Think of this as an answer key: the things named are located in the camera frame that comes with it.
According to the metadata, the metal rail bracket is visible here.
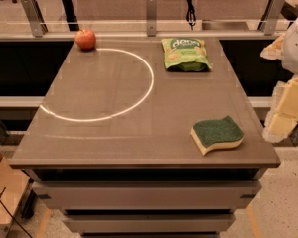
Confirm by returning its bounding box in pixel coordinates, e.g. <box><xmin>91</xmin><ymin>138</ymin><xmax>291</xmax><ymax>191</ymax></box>
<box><xmin>20</xmin><ymin>0</ymin><xmax>48</xmax><ymax>37</ymax></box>
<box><xmin>146</xmin><ymin>0</ymin><xmax>157</xmax><ymax>37</ymax></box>
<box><xmin>258</xmin><ymin>0</ymin><xmax>285</xmax><ymax>36</ymax></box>

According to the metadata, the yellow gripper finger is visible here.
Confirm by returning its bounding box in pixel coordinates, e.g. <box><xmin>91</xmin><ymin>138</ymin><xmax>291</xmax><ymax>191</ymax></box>
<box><xmin>262</xmin><ymin>74</ymin><xmax>298</xmax><ymax>143</ymax></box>
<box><xmin>260</xmin><ymin>35</ymin><xmax>284</xmax><ymax>60</ymax></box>

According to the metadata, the red apple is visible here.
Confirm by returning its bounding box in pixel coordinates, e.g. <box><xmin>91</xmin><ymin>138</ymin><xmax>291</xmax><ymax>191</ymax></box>
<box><xmin>74</xmin><ymin>29</ymin><xmax>96</xmax><ymax>51</ymax></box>

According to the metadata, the middle metal rail bracket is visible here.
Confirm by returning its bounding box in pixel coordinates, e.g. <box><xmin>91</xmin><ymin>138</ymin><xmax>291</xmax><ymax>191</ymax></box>
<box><xmin>146</xmin><ymin>0</ymin><xmax>157</xmax><ymax>37</ymax></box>

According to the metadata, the right metal rail bracket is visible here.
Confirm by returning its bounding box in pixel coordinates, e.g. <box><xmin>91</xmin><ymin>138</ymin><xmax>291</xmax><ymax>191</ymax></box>
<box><xmin>258</xmin><ymin>0</ymin><xmax>285</xmax><ymax>36</ymax></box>

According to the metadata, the green and yellow sponge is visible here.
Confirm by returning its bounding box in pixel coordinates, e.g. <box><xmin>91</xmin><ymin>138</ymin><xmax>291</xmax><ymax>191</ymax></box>
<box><xmin>190</xmin><ymin>116</ymin><xmax>244</xmax><ymax>156</ymax></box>

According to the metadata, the hanging black cable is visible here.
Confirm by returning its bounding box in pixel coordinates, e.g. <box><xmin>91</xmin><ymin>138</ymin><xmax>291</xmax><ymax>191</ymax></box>
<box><xmin>184</xmin><ymin>0</ymin><xmax>197</xmax><ymax>31</ymax></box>

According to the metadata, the black table leg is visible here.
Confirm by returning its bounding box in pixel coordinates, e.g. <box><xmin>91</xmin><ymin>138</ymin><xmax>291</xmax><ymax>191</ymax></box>
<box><xmin>62</xmin><ymin>0</ymin><xmax>79</xmax><ymax>31</ymax></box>

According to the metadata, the cardboard box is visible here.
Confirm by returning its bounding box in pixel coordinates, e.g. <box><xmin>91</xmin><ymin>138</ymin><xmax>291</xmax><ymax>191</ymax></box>
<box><xmin>0</xmin><ymin>153</ymin><xmax>29</xmax><ymax>238</ymax></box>

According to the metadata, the grey drawer cabinet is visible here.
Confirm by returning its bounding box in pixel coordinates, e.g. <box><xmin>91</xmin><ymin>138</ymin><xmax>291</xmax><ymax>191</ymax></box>
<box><xmin>33</xmin><ymin>180</ymin><xmax>261</xmax><ymax>238</ymax></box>

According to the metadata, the green snack bag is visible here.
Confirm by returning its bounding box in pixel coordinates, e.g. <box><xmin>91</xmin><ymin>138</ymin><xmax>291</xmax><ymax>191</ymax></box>
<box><xmin>161</xmin><ymin>37</ymin><xmax>212</xmax><ymax>72</ymax></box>

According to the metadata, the left metal rail bracket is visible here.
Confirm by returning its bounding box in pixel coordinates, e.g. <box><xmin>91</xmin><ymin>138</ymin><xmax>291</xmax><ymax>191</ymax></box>
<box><xmin>20</xmin><ymin>0</ymin><xmax>48</xmax><ymax>37</ymax></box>

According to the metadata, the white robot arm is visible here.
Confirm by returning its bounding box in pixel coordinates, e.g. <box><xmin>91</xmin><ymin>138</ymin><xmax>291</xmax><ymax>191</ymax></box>
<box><xmin>260</xmin><ymin>17</ymin><xmax>298</xmax><ymax>143</ymax></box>

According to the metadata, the thin black floor cable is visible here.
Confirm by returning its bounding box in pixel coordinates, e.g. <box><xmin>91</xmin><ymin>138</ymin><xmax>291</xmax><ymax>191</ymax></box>
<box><xmin>0</xmin><ymin>182</ymin><xmax>34</xmax><ymax>238</ymax></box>

